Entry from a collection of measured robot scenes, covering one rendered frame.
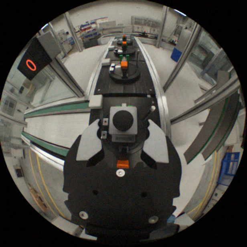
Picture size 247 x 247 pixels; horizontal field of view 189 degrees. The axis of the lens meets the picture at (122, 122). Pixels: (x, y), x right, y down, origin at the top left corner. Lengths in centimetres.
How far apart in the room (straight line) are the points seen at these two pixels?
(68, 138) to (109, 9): 1079
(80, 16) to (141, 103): 1105
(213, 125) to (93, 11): 1093
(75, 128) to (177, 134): 50
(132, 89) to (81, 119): 25
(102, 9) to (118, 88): 1067
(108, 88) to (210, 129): 35
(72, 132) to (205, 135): 47
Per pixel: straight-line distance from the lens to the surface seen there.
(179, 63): 31
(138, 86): 30
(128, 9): 1088
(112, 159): 24
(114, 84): 31
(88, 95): 33
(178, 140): 44
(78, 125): 35
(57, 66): 25
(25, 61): 23
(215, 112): 23
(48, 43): 19
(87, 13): 1095
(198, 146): 25
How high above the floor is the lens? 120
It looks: 76 degrees down
